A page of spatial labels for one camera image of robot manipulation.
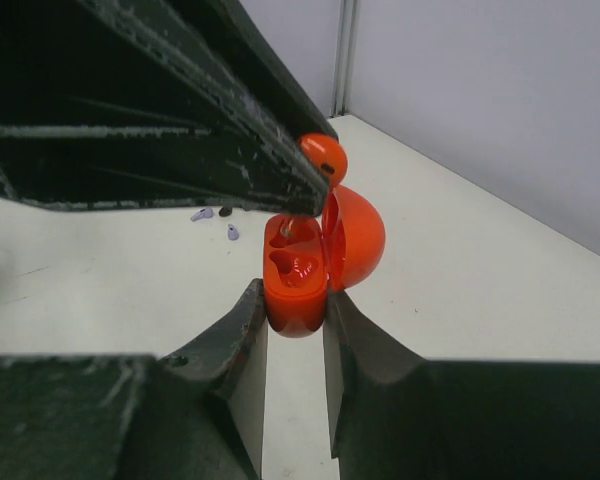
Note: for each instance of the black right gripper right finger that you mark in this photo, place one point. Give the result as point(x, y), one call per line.
point(396, 415)

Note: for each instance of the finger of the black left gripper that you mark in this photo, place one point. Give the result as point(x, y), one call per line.
point(113, 105)
point(229, 31)

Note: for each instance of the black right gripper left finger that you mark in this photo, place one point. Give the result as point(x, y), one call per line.
point(197, 413)

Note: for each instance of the orange charging case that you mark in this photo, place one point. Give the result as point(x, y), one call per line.
point(330, 254)

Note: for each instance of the lilac earbud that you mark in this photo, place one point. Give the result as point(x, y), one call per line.
point(232, 233)
point(203, 214)

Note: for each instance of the left metal frame post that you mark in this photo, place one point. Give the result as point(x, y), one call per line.
point(344, 56)

